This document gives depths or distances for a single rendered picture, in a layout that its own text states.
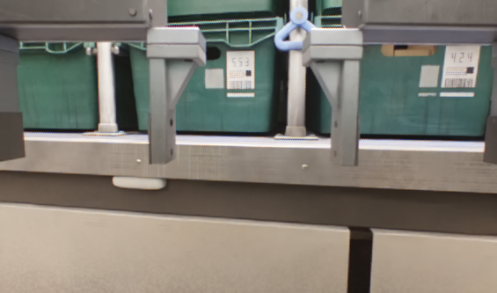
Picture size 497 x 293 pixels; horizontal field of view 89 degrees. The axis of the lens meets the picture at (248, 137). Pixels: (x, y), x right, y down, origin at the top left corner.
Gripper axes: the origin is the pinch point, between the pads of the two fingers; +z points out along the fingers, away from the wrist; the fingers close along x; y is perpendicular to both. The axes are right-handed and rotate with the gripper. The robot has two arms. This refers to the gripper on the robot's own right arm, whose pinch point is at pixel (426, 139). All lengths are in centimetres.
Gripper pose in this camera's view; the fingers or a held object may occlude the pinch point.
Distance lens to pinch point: 25.2
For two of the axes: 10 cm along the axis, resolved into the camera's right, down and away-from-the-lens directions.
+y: -0.1, 0.9, -10.0
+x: 10.0, 0.1, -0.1
